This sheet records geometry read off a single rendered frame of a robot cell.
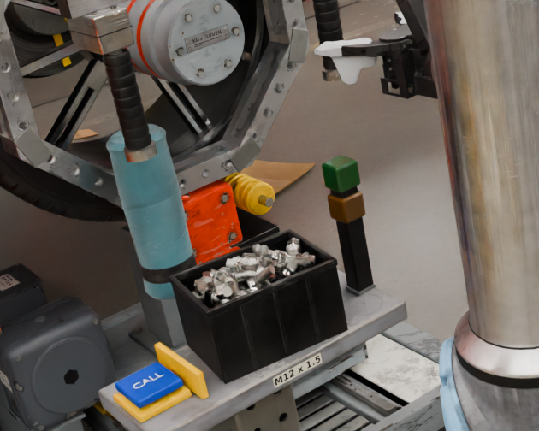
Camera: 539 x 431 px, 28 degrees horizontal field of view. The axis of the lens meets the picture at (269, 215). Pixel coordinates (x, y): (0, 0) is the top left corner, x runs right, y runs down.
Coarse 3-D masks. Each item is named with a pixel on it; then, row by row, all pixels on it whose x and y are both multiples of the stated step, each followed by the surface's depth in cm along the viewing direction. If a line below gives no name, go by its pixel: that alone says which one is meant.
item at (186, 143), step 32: (32, 0) 163; (256, 0) 184; (256, 32) 185; (32, 64) 166; (96, 64) 172; (256, 64) 187; (96, 96) 173; (160, 96) 203; (192, 96) 196; (224, 96) 189; (192, 128) 185; (96, 160) 182
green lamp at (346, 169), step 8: (336, 160) 154; (344, 160) 154; (352, 160) 153; (328, 168) 153; (336, 168) 152; (344, 168) 152; (352, 168) 153; (328, 176) 154; (336, 176) 152; (344, 176) 152; (352, 176) 153; (328, 184) 155; (336, 184) 153; (344, 184) 153; (352, 184) 154
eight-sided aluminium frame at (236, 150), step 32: (0, 0) 149; (288, 0) 179; (0, 32) 151; (288, 32) 179; (0, 64) 152; (288, 64) 182; (0, 96) 153; (256, 96) 183; (0, 128) 159; (32, 128) 157; (256, 128) 180; (32, 160) 158; (64, 160) 161; (192, 160) 179; (224, 160) 178; (96, 192) 166
